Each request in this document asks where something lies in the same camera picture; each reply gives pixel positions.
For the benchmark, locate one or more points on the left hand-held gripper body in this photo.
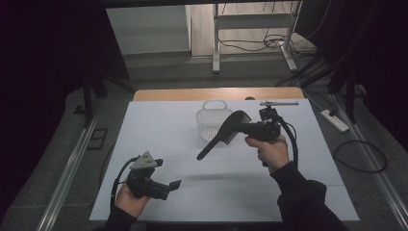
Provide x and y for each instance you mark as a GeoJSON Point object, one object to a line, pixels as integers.
{"type": "Point", "coordinates": [144, 178]}

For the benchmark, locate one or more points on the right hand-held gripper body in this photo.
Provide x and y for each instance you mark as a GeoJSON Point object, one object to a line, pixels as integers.
{"type": "Point", "coordinates": [267, 128]}

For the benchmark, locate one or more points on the black comb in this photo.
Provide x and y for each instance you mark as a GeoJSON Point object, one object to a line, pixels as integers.
{"type": "Point", "coordinates": [231, 128]}

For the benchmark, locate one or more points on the white plastic basket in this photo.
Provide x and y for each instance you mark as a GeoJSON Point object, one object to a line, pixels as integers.
{"type": "Point", "coordinates": [211, 123]}

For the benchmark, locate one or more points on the person's right hand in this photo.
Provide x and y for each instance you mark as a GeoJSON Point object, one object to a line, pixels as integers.
{"type": "Point", "coordinates": [272, 152]}

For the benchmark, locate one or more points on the person's left hand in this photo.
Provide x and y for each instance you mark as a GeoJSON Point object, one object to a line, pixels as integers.
{"type": "Point", "coordinates": [130, 202]}

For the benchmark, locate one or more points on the white table cover sheet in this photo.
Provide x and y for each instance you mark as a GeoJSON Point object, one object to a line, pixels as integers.
{"type": "Point", "coordinates": [179, 199]}

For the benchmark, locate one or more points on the wooden table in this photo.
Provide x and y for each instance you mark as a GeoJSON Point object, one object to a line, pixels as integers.
{"type": "Point", "coordinates": [192, 94]}

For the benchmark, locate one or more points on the white power strip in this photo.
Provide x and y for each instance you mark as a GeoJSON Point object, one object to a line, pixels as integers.
{"type": "Point", "coordinates": [335, 121]}

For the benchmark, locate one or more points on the black stand with slanted legs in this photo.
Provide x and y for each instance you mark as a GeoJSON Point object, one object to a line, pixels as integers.
{"type": "Point", "coordinates": [91, 93]}
{"type": "Point", "coordinates": [343, 80]}

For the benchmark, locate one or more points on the dark curtain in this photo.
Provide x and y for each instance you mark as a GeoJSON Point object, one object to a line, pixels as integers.
{"type": "Point", "coordinates": [378, 48]}
{"type": "Point", "coordinates": [41, 64]}

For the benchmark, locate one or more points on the black rectangular floor frame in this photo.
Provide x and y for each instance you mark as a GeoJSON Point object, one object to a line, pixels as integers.
{"type": "Point", "coordinates": [97, 138]}

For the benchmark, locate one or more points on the aluminium floor rail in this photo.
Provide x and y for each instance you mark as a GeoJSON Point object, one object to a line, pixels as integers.
{"type": "Point", "coordinates": [378, 179]}
{"type": "Point", "coordinates": [69, 170]}

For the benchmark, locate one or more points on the white metal stand frame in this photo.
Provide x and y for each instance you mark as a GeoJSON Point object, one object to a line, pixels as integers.
{"type": "Point", "coordinates": [251, 21]}

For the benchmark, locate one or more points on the grey wall panel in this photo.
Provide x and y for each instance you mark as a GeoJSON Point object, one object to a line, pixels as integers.
{"type": "Point", "coordinates": [147, 29]}

